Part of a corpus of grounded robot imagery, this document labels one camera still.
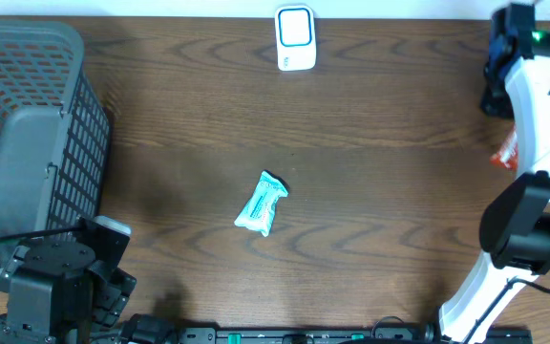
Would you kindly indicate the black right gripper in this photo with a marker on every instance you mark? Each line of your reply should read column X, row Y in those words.
column 491, row 104

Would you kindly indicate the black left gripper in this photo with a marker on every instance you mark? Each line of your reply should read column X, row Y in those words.
column 113, row 297

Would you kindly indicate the red Top chocolate bar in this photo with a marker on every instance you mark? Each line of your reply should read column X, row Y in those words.
column 507, row 154

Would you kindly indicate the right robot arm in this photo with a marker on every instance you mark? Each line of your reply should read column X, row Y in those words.
column 514, row 232

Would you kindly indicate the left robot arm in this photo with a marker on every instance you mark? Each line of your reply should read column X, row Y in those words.
column 62, row 289

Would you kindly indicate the white barcode scanner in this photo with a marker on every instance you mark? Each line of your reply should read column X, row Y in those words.
column 295, row 38

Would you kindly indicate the grey plastic mesh basket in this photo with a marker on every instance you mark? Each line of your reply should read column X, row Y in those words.
column 54, row 133

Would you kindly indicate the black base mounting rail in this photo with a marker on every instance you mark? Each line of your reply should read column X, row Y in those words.
column 149, row 329

